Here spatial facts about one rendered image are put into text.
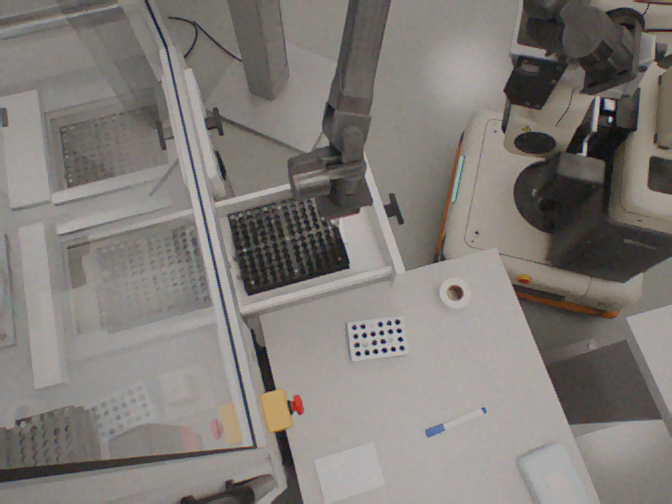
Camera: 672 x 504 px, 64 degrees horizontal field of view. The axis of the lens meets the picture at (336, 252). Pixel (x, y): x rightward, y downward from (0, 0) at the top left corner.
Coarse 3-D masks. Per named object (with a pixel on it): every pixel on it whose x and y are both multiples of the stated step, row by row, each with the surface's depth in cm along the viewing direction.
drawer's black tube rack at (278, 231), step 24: (264, 216) 114; (288, 216) 118; (312, 216) 118; (240, 240) 116; (264, 240) 116; (288, 240) 113; (312, 240) 113; (240, 264) 111; (264, 264) 111; (288, 264) 114; (312, 264) 111; (336, 264) 114; (264, 288) 112
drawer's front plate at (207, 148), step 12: (192, 72) 125; (192, 84) 122; (192, 96) 121; (192, 108) 120; (204, 108) 131; (204, 132) 118; (204, 144) 117; (204, 156) 116; (216, 156) 128; (216, 168) 119; (216, 180) 117; (216, 192) 122
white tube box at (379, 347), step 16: (368, 320) 117; (384, 320) 118; (400, 320) 118; (352, 336) 116; (368, 336) 116; (384, 336) 116; (400, 336) 116; (352, 352) 115; (368, 352) 118; (384, 352) 119; (400, 352) 115
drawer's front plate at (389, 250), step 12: (372, 180) 114; (372, 192) 113; (372, 216) 118; (384, 216) 111; (384, 228) 111; (384, 240) 111; (384, 252) 115; (396, 252) 109; (396, 264) 108; (396, 276) 109
